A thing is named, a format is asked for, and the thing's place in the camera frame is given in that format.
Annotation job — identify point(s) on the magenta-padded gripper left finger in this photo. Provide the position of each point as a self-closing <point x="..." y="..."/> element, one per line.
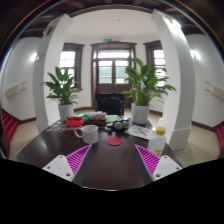
<point x="60" y="166"/>

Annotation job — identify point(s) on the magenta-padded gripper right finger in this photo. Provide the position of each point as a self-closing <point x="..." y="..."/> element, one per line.
<point x="165" y="166"/>

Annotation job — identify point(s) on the yellow-capped clear drink bottle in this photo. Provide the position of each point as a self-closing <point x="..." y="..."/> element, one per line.
<point x="156" y="143"/>

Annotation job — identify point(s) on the colourful small jars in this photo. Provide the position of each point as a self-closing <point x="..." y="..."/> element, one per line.
<point x="56" y="126"/>

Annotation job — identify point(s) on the printed paper leaflet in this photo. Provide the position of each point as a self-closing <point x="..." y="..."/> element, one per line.
<point x="140" y="131"/>

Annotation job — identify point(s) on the white speckled mug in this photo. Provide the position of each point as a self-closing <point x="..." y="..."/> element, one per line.
<point x="90" y="134"/>

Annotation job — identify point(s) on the red box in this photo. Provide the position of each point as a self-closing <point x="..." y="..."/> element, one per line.
<point x="75" y="122"/>

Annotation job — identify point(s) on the small potted green plant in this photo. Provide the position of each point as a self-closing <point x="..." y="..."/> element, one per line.
<point x="65" y="111"/>

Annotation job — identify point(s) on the flat round red coaster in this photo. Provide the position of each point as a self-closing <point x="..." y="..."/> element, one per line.
<point x="114" y="141"/>

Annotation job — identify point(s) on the large potted green plant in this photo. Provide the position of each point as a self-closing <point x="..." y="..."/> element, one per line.
<point x="140" y="113"/>

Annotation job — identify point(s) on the brown tray of snacks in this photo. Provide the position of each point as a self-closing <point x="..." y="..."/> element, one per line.
<point x="96" y="118"/>

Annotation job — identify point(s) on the small round silver container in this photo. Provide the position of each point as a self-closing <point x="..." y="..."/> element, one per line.
<point x="120" y="125"/>

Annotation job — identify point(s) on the red carpeted steps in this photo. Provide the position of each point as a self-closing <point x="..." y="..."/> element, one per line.
<point x="220" y="136"/>
<point x="9" y="125"/>

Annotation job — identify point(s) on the green packet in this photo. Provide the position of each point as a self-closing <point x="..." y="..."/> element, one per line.
<point x="112" y="119"/>

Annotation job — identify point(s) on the black chair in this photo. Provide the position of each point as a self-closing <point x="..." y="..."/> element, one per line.
<point x="109" y="105"/>

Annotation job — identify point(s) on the dark wooden glazed door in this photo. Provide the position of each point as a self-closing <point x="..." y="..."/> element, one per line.
<point x="106" y="71"/>

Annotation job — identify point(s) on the dark-framed window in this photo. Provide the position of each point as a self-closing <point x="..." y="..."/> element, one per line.
<point x="158" y="56"/>
<point x="68" y="60"/>

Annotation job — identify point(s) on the green exit sign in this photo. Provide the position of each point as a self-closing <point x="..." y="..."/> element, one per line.
<point x="106" y="40"/>

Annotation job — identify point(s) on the white wall rail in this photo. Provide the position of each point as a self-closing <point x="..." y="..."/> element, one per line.
<point x="15" y="89"/>
<point x="214" y="90"/>

